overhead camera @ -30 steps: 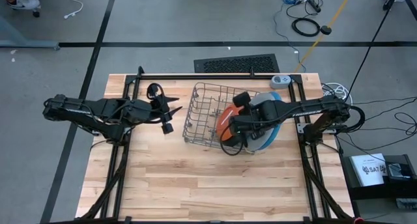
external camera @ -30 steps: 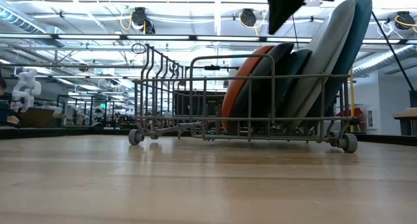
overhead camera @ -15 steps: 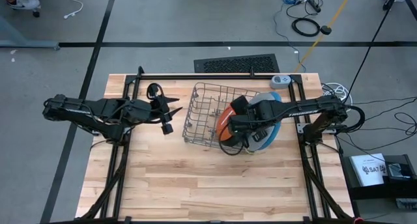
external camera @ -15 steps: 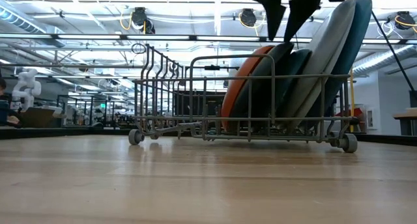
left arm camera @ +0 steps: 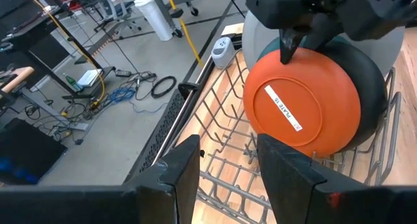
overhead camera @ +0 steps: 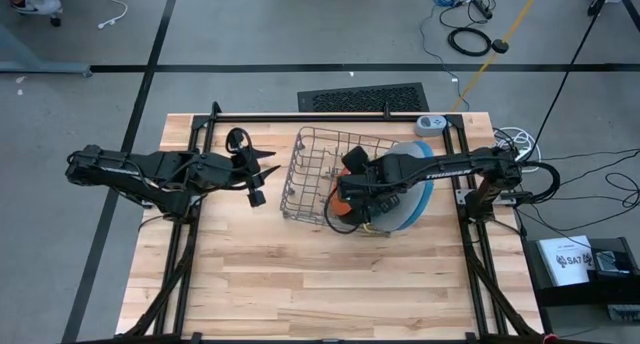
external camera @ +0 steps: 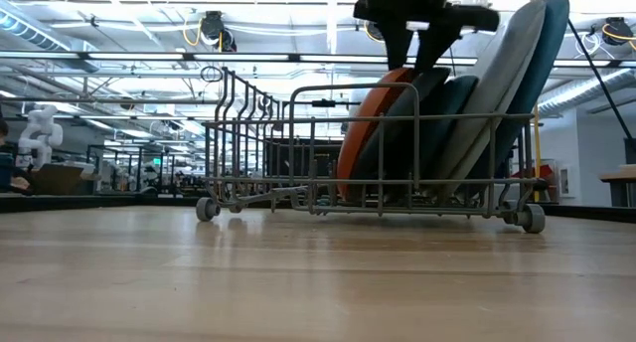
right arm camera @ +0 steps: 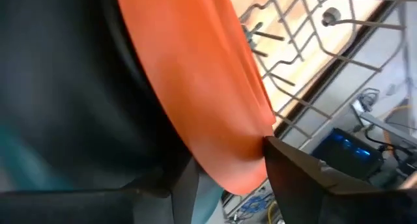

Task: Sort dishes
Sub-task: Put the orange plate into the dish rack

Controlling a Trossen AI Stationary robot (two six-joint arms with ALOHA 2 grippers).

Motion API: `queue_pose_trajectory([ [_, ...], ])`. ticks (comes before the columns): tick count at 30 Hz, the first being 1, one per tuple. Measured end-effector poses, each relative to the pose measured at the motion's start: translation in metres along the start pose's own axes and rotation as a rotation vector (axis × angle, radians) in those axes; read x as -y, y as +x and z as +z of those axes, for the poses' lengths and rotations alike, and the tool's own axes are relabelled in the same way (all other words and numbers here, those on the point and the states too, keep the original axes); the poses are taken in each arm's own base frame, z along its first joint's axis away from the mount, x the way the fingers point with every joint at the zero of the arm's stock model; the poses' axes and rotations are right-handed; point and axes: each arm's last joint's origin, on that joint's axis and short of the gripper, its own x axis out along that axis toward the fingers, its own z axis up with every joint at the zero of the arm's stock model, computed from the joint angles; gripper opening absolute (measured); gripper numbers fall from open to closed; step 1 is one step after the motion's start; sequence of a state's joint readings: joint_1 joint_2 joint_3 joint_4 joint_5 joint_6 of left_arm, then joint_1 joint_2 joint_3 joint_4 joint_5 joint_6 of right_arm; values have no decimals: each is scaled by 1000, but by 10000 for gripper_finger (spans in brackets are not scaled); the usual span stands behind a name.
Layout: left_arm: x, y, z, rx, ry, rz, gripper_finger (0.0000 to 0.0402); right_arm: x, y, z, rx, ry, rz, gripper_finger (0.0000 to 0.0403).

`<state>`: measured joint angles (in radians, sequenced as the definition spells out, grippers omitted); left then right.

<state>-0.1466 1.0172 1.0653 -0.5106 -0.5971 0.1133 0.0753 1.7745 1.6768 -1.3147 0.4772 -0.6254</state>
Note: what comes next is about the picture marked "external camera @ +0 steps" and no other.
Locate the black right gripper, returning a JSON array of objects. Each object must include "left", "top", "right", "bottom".
[{"left": 353, "top": 0, "right": 501, "bottom": 75}]

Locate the teal plate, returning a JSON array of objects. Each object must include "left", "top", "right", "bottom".
[{"left": 392, "top": 75, "right": 479, "bottom": 204}]

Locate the grey plate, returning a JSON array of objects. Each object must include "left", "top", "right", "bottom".
[{"left": 429, "top": 0, "right": 548, "bottom": 204}]

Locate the orange plate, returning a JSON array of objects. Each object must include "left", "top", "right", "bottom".
[{"left": 336, "top": 67, "right": 418, "bottom": 202}]

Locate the black plate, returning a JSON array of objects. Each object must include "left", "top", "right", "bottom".
[{"left": 350, "top": 67, "right": 452, "bottom": 204}]

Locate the long ceiling light fixture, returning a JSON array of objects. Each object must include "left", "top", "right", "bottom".
[{"left": 0, "top": 51, "right": 398, "bottom": 65}]

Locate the dark blue plate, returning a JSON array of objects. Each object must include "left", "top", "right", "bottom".
[{"left": 464, "top": 0, "right": 570, "bottom": 197}]

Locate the black panel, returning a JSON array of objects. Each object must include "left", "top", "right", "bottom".
[{"left": 262, "top": 137, "right": 344, "bottom": 194}]

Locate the red equipment case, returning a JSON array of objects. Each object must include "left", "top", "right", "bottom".
[{"left": 511, "top": 163, "right": 553, "bottom": 180}]

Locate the black diagonal strut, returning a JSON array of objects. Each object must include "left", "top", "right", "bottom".
[{"left": 546, "top": 0, "right": 636, "bottom": 164}]

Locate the light wooden table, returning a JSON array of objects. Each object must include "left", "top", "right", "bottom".
[{"left": 599, "top": 164, "right": 636, "bottom": 208}]

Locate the brown wooden desk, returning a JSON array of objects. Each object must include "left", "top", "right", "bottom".
[{"left": 29, "top": 163, "right": 95, "bottom": 195}]

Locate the person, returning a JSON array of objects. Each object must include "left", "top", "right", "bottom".
[{"left": 0, "top": 118, "right": 32, "bottom": 194}]

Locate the black ceiling cable reel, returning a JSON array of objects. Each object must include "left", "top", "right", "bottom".
[
  {"left": 600, "top": 16, "right": 636, "bottom": 48},
  {"left": 200, "top": 10, "right": 238, "bottom": 54}
]

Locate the grey ribbed air duct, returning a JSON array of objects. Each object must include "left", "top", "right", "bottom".
[
  {"left": 539, "top": 68, "right": 636, "bottom": 117},
  {"left": 0, "top": 0, "right": 100, "bottom": 75}
]

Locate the grey wire dish rack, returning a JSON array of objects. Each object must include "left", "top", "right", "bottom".
[{"left": 195, "top": 67, "right": 547, "bottom": 235}]

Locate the black aluminium table frame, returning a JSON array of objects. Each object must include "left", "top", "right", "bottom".
[{"left": 0, "top": 192, "right": 636, "bottom": 224}]

